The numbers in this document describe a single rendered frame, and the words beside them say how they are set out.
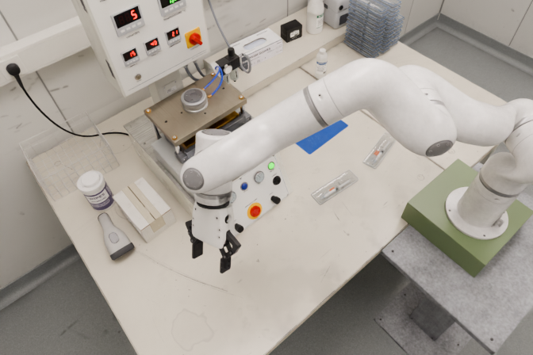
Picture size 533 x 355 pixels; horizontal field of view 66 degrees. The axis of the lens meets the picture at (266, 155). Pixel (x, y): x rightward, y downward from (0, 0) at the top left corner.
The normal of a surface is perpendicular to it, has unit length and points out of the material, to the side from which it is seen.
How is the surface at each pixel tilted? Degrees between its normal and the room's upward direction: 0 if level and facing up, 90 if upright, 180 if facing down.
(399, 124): 74
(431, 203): 2
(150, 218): 2
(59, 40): 90
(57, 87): 90
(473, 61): 0
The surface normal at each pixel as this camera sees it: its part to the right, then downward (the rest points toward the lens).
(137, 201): -0.02, -0.62
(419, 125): -0.33, 0.28
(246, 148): 0.36, -0.11
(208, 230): -0.55, 0.24
